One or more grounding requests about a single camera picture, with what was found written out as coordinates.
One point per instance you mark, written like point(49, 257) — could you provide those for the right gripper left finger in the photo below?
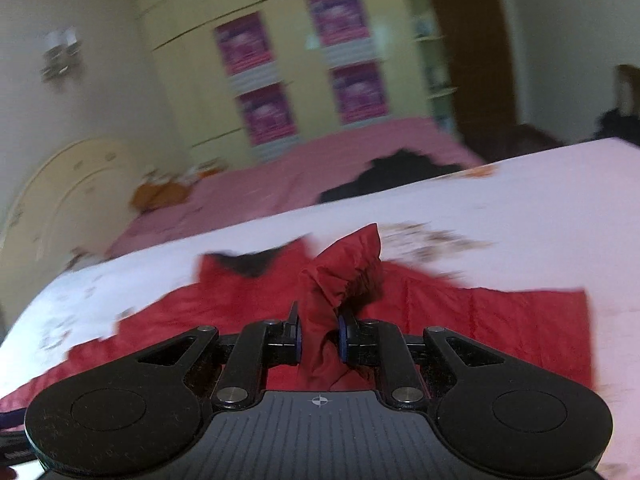
point(248, 356)

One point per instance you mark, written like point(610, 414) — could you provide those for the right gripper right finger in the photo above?
point(381, 348)

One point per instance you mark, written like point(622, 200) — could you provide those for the red puffer jacket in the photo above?
point(548, 328)

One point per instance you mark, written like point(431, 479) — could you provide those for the pink bed sheet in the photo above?
point(294, 180)

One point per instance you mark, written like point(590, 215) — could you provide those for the black garment on bed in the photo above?
point(402, 168)

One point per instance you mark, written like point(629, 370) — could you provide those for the orange patterned pillow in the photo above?
point(153, 195)

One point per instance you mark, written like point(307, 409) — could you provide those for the lower left purple poster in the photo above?
point(266, 114)

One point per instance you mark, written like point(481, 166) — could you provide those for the purple poster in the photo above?
point(243, 43)
point(338, 21)
point(359, 92)
point(266, 114)

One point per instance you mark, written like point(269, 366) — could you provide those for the white floral bed quilt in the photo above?
point(561, 219)

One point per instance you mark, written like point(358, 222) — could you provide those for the cream headboard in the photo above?
point(78, 199)

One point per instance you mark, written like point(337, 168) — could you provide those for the lower right purple poster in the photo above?
point(359, 92)

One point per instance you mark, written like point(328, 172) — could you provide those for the cream wardrobe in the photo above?
point(404, 41)

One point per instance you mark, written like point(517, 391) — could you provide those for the upper left purple poster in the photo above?
point(243, 43)

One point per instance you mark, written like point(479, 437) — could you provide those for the upper right purple poster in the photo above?
point(338, 21)

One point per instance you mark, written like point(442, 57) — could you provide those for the brown wooden door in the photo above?
point(480, 66)

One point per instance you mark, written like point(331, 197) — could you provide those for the silver wall lamp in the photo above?
point(62, 57)

